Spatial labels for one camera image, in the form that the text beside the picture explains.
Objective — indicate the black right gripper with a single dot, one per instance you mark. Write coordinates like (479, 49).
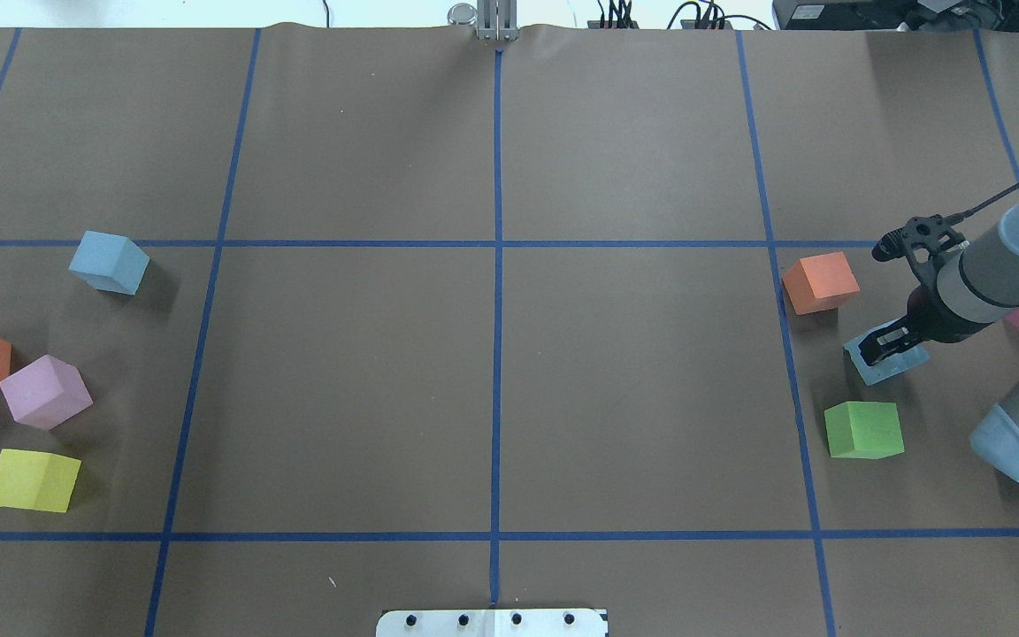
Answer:
(936, 319)

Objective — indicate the orange foam block right side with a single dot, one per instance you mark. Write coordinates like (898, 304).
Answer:
(821, 283)

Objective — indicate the green foam block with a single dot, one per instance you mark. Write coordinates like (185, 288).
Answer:
(863, 430)

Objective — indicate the pink lilac foam block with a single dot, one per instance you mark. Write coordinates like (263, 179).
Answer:
(45, 393)

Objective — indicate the yellow foam block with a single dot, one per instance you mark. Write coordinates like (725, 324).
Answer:
(38, 481)

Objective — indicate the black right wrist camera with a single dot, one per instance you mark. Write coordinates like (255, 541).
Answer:
(929, 239)

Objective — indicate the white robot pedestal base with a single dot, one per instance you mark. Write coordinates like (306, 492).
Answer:
(495, 622)

